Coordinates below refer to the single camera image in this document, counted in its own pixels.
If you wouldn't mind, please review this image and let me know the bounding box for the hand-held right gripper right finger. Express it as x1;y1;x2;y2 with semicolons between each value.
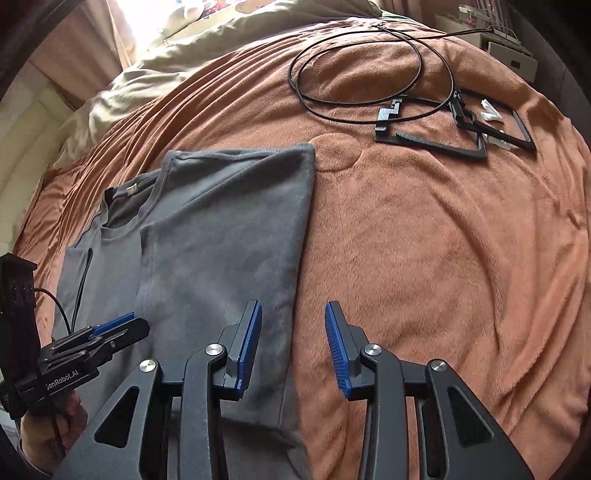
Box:
324;301;536;480

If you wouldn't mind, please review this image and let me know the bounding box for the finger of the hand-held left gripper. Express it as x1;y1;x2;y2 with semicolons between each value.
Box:
97;318;151;358
90;312;137;337

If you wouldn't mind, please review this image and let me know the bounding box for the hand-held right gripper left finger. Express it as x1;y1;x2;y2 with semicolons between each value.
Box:
55;299;264;480

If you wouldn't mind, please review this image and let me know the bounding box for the grey t-shirt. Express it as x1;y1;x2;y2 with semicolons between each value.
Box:
51;143;317;480

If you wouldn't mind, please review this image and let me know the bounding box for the person's left hand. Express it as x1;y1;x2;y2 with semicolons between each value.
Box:
18;390;88;472

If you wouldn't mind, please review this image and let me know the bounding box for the brown blanket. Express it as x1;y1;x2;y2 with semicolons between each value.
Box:
14;32;591;480

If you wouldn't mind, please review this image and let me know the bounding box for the cream leather headboard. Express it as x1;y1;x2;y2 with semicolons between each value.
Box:
0;60;70;185

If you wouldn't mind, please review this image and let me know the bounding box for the pink curtain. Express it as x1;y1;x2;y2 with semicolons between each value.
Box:
37;0;125;112

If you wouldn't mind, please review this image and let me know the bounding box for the beige duvet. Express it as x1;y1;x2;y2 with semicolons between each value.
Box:
60;0;384;153

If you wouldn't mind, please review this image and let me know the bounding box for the white nightstand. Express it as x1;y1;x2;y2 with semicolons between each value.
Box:
434;0;539;79

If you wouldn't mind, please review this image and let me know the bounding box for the thin black cable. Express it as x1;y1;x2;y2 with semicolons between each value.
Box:
32;248;94;333

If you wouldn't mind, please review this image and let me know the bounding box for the coiled black cable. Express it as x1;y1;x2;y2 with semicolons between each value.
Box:
288;23;504;125

